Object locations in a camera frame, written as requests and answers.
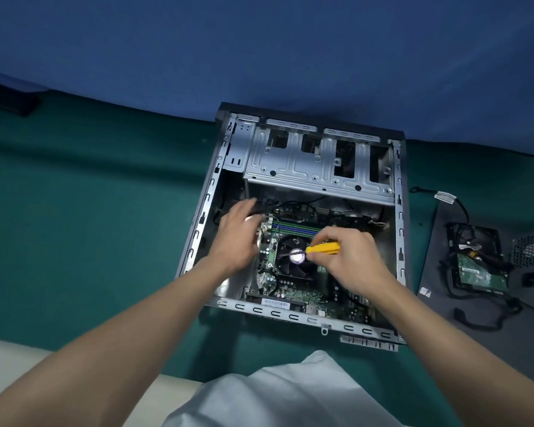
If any black case side panel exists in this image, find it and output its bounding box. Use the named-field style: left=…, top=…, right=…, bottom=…
left=416, top=191, right=534, bottom=393

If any silver metal drive cage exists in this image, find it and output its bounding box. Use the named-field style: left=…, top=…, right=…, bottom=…
left=243, top=119, right=396, bottom=206

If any person's right forearm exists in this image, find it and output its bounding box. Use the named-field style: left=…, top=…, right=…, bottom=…
left=366, top=276, right=534, bottom=427

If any person's white shirt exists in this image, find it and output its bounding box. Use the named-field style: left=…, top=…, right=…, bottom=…
left=162, top=350, right=406, bottom=427

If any black cable with white tag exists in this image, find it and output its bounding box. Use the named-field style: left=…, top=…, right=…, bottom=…
left=409, top=187, right=471, bottom=224

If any person's right hand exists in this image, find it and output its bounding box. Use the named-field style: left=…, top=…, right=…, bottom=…
left=309, top=227, right=398, bottom=304

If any yellow screwdriver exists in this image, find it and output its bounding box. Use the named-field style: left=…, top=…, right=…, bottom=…
left=305, top=243, right=341, bottom=256

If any blue cloth backdrop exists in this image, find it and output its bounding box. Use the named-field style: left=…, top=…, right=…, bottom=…
left=0, top=0, right=534, bottom=156

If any green motherboard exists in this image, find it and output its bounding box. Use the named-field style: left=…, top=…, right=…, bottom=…
left=248, top=204, right=385, bottom=326

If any person's left forearm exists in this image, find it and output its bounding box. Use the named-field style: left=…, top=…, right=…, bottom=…
left=0, top=257, right=232, bottom=427

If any black cable bundle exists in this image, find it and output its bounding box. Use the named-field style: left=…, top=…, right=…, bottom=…
left=440, top=258, right=524, bottom=332

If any open grey computer case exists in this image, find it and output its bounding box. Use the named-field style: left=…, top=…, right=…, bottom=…
left=175, top=101, right=411, bottom=353

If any hard drive with green board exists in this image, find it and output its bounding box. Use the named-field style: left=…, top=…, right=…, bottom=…
left=445, top=222, right=511, bottom=299

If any green table cloth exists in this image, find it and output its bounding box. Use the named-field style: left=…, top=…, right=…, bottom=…
left=0, top=86, right=534, bottom=427

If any black processor cooler fan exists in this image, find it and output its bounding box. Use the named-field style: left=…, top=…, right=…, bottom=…
left=274, top=233, right=326, bottom=281

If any person's left hand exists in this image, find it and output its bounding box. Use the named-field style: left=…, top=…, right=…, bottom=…
left=206, top=197, right=264, bottom=281

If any black flat box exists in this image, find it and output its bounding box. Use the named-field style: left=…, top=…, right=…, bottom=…
left=0, top=81, right=41, bottom=117

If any row of memory slots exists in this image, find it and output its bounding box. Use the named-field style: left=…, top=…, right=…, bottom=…
left=272, top=219, right=326, bottom=239

